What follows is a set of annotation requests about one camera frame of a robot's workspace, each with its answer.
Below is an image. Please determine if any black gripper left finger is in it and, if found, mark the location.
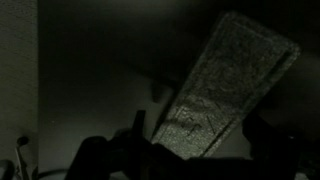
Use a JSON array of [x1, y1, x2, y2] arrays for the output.
[[114, 110, 147, 143]]

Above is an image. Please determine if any dark grey foam block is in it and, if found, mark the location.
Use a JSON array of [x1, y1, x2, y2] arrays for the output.
[[151, 11, 301, 159]]

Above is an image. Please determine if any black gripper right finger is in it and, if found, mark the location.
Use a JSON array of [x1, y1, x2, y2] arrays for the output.
[[242, 113, 299, 164]]

